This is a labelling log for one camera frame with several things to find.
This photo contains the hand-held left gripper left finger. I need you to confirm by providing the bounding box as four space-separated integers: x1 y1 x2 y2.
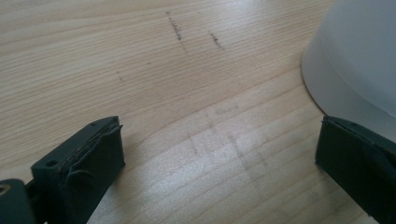
31 116 126 224

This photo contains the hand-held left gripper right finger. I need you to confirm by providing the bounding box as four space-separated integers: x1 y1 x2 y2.
315 115 396 224

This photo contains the white cylindrical container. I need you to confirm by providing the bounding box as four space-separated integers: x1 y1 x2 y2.
301 0 396 143

